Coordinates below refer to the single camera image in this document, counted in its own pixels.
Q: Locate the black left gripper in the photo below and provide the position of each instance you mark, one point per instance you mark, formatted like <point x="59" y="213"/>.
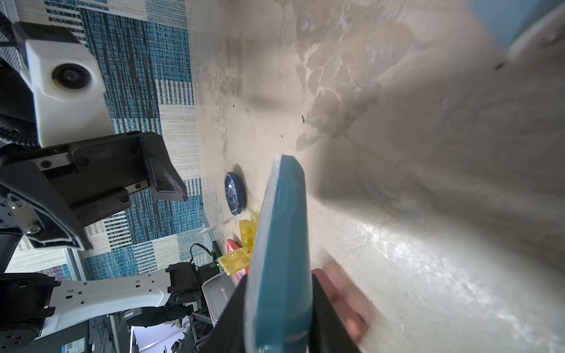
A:
<point x="49" y="189"/>

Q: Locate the blue six-compartment pillbox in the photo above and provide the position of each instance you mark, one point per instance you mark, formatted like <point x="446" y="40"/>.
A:
<point x="279" y="292"/>

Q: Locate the pink pillbox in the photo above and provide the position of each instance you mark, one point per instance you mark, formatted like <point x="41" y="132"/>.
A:
<point x="237" y="264"/>

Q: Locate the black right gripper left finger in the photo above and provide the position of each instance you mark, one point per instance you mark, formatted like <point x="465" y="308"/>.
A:
<point x="225" y="302"/>

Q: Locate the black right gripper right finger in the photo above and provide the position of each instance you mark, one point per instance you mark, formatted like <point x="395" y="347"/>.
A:
<point x="327" y="333"/>

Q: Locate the light blue stapler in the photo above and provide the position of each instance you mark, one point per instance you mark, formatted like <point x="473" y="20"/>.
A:
<point x="526" y="30"/>

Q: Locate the maroon two-compartment pillbox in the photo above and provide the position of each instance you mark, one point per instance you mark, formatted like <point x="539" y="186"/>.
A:
<point x="352" y="306"/>

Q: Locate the yellow two-compartment pillbox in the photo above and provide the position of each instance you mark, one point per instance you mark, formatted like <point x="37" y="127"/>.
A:
<point x="248" y="232"/>

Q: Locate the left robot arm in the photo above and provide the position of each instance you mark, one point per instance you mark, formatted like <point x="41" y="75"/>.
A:
<point x="35" y="305"/>

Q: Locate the round dark blue pillbox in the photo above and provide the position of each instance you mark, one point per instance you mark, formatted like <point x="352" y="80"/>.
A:
<point x="235" y="193"/>

